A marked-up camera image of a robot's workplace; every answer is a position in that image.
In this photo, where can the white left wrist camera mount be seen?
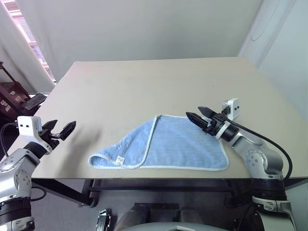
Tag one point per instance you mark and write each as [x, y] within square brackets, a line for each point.
[27, 130]

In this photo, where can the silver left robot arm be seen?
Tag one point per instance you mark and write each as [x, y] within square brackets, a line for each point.
[19, 160]

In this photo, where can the dark brown furniture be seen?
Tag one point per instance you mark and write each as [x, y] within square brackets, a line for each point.
[9, 96]

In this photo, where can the black metal table frame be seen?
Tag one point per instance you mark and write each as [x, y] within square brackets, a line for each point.
[156, 184]

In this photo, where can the light blue towel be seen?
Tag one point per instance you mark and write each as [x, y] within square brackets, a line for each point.
[180, 149]

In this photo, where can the window blind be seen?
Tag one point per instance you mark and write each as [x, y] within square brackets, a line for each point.
[31, 41]

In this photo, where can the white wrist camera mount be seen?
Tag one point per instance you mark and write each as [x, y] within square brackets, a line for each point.
[233, 108]
[27, 130]

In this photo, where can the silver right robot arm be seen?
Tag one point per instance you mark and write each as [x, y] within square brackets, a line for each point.
[269, 158]

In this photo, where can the black flat plate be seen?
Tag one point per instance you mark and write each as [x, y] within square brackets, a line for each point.
[156, 211]

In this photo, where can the chrome caster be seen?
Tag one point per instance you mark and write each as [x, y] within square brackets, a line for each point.
[104, 220]

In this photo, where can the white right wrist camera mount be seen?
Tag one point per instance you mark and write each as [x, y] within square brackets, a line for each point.
[233, 108]

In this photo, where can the black phone on stand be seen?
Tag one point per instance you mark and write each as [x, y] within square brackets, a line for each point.
[33, 101]

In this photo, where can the white curtain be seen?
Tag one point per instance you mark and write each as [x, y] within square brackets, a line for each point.
[14, 55]

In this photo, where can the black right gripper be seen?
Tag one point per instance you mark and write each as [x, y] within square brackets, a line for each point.
[214, 125]

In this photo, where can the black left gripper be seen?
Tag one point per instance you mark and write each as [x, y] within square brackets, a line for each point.
[51, 139]

